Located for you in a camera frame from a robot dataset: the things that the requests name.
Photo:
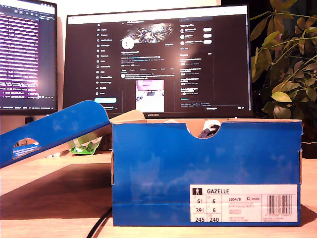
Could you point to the blue adidas shoebox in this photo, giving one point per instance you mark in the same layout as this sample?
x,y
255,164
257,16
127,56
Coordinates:
x,y
161,161

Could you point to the wide white box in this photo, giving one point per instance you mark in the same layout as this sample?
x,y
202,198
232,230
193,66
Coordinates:
x,y
60,154

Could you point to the brown cardboard box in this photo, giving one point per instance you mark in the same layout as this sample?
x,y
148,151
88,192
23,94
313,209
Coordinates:
x,y
32,142

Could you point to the dark sneaker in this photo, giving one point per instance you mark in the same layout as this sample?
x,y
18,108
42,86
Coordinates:
x,y
208,134

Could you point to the black Huawei computer monitor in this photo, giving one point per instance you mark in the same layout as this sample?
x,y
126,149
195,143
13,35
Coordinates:
x,y
148,62

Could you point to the green crumpled packet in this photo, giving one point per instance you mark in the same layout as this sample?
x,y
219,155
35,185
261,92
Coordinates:
x,y
84,148

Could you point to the small black device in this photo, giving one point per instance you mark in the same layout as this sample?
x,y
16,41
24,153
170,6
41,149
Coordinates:
x,y
28,120

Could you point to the green leafy houseplant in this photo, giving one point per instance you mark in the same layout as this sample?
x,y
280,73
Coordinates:
x,y
284,74

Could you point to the computer monitor with purple text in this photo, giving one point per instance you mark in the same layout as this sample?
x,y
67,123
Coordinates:
x,y
24,49

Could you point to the dark plant pot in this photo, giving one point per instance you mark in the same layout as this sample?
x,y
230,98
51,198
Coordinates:
x,y
309,150

